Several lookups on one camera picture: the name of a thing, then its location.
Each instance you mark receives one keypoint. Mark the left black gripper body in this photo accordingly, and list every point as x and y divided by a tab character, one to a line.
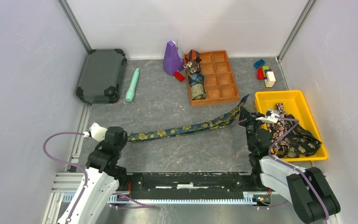
124	142

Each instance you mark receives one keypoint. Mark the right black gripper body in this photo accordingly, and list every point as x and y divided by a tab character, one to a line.
252	126

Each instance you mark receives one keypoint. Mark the navy yellow floral tie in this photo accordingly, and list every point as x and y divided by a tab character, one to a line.
217	123

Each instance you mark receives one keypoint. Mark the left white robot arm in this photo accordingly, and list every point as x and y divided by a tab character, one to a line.
101	177

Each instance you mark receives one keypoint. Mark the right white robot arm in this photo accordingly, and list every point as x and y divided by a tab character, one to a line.
305	188

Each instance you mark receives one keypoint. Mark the pink floral dark tie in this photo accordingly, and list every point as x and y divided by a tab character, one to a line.
281	148

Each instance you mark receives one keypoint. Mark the orange wooden compartment tray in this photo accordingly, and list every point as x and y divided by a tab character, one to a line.
219	83

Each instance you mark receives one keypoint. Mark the white toy block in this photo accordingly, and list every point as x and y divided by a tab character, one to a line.
269	80

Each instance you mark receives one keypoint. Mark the black gold floral tie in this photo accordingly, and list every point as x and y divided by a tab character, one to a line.
302	142

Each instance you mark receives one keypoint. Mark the mint green flashlight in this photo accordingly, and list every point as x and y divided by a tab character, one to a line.
130	94

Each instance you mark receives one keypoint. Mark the colourful toy block stack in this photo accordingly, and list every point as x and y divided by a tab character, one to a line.
261	72

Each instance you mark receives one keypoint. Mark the yellow plastic bin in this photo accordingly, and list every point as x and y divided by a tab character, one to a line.
294	103

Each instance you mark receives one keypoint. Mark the olive gold rolled tie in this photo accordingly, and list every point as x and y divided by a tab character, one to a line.
198	92

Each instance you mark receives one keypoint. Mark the blue toy brick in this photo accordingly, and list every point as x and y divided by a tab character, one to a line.
259	63

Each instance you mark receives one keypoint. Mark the dark green hard case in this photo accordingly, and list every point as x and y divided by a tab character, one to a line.
101	76

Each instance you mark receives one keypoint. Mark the blue patterned rolled tie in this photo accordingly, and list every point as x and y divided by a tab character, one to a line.
196	78

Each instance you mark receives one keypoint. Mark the brown floral rolled tie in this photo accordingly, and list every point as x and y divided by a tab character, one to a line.
192	67

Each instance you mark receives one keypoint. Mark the red block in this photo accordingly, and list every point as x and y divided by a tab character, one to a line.
179	76

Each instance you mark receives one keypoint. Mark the orange navy striped rolled tie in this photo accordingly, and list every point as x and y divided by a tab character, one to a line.
193	55

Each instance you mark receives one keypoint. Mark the purple metronome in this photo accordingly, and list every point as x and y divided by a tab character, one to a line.
172	62

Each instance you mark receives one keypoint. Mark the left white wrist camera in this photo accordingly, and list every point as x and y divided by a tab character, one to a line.
96	132

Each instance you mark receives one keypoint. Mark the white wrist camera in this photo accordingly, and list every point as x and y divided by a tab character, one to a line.
96	132
271	116

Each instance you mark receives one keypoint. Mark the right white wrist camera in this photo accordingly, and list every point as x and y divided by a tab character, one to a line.
271	116

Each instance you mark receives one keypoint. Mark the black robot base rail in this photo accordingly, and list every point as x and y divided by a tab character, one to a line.
188	186

